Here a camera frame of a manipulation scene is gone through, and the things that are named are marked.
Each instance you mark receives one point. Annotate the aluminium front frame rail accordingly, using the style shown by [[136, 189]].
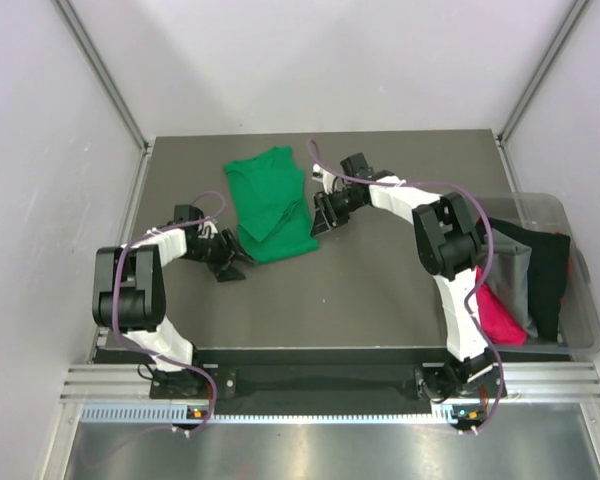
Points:
[[531, 382]]

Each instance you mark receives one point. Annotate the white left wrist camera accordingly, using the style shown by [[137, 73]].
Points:
[[207, 230]]

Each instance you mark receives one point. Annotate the grey slotted cable duct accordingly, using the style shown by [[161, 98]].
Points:
[[185, 415]]

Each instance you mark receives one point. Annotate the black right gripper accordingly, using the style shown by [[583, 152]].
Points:
[[321, 223]]

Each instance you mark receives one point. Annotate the right aluminium corner post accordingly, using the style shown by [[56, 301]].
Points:
[[548, 59]]

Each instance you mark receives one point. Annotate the black folded t-shirt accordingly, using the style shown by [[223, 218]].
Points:
[[547, 274]]

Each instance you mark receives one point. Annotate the clear plastic storage bin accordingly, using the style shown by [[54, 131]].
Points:
[[577, 324]]

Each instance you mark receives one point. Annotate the green t-shirt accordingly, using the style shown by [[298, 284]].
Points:
[[273, 218]]

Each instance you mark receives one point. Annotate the pink t-shirt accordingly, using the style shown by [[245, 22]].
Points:
[[503, 308]]

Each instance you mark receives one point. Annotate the aluminium corner post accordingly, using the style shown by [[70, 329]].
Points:
[[89, 50], [548, 59]]

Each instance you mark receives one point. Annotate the grey t-shirt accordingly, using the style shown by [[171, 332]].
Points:
[[512, 257]]

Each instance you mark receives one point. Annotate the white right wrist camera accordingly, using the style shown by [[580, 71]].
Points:
[[327, 179]]

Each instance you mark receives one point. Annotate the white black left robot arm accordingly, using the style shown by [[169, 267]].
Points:
[[129, 295]]

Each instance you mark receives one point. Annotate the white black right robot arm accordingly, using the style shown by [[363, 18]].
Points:
[[448, 248]]

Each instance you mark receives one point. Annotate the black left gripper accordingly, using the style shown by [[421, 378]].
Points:
[[226, 253]]

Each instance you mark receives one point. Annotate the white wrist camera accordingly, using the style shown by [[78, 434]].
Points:
[[207, 230], [327, 179]]

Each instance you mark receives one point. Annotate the left aluminium corner post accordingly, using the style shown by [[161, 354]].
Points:
[[89, 50]]

